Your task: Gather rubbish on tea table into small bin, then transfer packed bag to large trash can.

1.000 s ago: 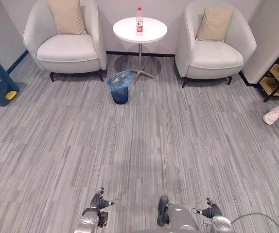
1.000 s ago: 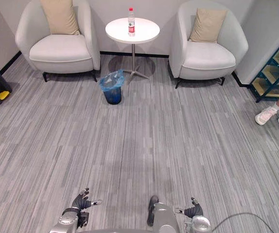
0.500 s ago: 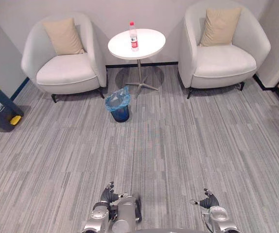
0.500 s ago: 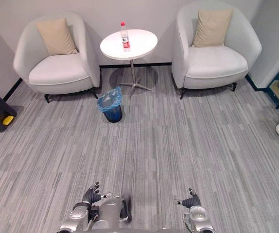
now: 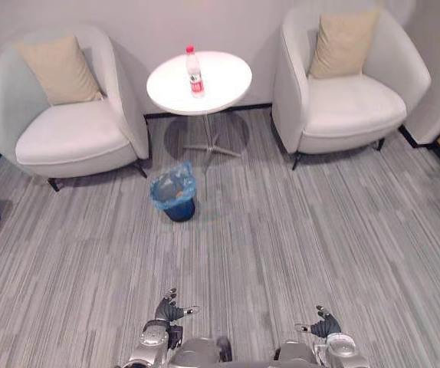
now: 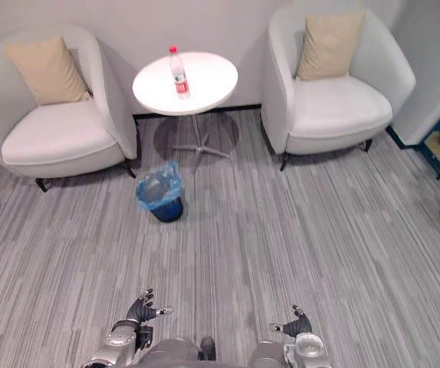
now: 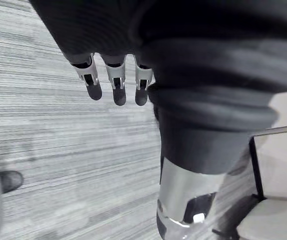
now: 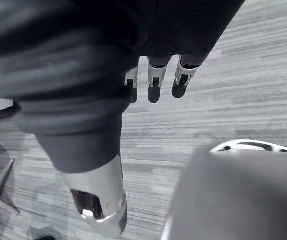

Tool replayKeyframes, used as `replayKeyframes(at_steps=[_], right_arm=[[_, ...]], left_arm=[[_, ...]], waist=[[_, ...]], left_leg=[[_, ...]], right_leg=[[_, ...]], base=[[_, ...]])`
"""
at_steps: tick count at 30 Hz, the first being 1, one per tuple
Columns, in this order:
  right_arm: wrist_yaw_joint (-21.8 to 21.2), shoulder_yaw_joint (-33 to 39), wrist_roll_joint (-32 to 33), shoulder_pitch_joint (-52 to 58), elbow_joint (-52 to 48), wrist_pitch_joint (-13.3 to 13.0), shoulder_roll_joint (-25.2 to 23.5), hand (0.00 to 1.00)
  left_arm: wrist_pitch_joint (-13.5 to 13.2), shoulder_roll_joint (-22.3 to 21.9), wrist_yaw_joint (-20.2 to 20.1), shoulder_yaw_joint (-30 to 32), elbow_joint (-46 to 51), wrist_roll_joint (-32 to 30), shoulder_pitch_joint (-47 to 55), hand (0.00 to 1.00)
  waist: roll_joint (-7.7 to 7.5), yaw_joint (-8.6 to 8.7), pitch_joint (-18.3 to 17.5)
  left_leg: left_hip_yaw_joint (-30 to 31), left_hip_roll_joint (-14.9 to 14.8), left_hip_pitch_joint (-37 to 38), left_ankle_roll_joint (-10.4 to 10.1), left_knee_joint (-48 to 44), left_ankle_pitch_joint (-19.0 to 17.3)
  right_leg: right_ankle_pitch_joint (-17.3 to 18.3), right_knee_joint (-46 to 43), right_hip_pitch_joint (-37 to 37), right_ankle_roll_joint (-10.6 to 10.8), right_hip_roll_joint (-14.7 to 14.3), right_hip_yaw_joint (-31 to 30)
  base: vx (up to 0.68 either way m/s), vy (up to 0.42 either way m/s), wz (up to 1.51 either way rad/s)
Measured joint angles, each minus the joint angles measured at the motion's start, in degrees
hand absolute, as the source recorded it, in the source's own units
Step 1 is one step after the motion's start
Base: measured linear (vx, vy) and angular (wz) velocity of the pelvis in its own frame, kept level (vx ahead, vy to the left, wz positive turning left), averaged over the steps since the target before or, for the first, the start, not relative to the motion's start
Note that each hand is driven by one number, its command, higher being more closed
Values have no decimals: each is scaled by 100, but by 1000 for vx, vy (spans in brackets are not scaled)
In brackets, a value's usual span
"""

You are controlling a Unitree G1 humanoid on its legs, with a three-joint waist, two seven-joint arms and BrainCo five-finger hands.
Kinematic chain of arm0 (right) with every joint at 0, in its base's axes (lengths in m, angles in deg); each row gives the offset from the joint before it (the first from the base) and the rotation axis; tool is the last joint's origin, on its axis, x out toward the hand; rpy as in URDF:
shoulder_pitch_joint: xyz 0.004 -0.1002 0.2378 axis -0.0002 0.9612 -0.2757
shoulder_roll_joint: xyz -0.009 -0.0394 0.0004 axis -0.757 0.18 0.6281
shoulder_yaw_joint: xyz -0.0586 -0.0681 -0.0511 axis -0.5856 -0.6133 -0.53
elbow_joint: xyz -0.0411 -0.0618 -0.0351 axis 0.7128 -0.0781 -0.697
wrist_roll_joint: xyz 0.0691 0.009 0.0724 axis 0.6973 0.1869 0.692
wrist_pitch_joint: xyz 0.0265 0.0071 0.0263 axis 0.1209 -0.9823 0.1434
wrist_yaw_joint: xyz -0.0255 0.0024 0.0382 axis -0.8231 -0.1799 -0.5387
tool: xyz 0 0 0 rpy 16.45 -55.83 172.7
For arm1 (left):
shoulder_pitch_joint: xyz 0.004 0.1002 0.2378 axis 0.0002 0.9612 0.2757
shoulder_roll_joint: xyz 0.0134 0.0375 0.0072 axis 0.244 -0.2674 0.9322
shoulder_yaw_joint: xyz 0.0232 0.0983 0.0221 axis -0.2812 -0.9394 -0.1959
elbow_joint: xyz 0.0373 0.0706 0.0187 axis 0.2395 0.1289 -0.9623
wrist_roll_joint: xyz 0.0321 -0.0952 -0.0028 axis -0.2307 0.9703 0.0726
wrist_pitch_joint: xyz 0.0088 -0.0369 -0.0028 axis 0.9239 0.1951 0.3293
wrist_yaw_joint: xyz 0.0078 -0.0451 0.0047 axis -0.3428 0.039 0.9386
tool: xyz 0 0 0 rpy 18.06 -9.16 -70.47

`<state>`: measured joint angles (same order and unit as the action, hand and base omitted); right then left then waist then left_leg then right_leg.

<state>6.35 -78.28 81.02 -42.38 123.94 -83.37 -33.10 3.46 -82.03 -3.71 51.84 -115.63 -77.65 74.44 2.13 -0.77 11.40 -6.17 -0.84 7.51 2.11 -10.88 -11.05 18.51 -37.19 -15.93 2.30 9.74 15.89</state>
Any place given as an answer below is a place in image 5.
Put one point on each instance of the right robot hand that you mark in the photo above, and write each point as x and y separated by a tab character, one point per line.
324	326

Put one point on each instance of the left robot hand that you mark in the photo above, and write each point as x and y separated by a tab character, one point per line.
166	310

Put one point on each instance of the small blue trash bin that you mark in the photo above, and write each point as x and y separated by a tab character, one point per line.
179	211

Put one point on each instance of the rubbish inside bin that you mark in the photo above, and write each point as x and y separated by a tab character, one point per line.
180	194

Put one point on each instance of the blue plastic bin bag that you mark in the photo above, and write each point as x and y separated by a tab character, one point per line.
174	186

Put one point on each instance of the white round tea table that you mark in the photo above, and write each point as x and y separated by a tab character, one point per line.
199	82

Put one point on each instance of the silver robot body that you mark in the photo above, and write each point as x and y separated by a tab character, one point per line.
220	352

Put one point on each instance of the white armchair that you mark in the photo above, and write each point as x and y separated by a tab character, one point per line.
348	84
63	111

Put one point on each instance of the clear bottle with red cap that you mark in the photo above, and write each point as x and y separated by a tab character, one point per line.
194	73

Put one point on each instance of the beige cushion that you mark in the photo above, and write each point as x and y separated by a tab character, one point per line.
340	44
60	71

